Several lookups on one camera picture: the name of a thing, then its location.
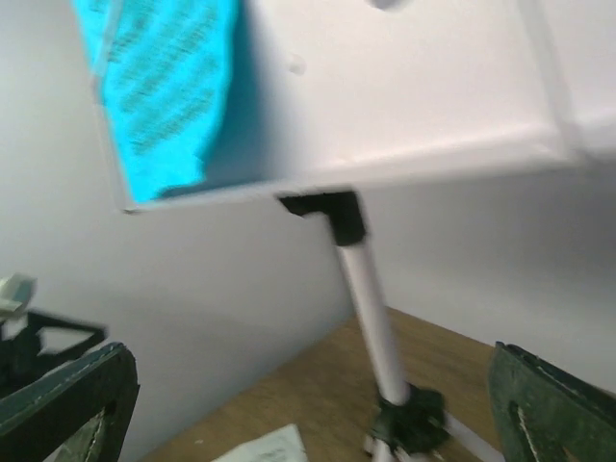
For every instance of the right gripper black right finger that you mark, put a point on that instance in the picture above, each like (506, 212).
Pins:
(542, 413)

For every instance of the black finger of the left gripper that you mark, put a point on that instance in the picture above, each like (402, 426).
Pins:
(23, 360)

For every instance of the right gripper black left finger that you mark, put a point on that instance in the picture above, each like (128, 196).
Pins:
(81, 412)

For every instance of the white sheet music page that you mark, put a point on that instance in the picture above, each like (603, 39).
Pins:
(281, 445)

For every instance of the blue sheet music folder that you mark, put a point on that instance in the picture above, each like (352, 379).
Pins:
(161, 72)

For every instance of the white perforated stand tray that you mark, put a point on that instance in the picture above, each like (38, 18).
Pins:
(336, 95)

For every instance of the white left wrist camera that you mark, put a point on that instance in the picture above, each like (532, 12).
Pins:
(17, 291)

